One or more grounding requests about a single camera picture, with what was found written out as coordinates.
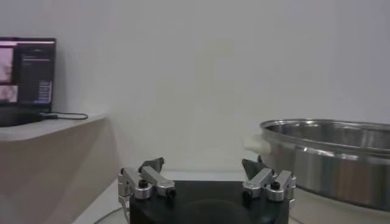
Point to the perforated steel steamer basket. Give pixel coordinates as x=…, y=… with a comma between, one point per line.
x=335, y=170

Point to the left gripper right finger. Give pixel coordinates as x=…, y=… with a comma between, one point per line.
x=259, y=181

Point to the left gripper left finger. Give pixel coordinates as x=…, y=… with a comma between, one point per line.
x=158, y=182

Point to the black laptop with dark screen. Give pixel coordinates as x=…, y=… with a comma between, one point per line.
x=33, y=73

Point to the white rounded side table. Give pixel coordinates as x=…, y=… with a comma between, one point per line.
x=45, y=170

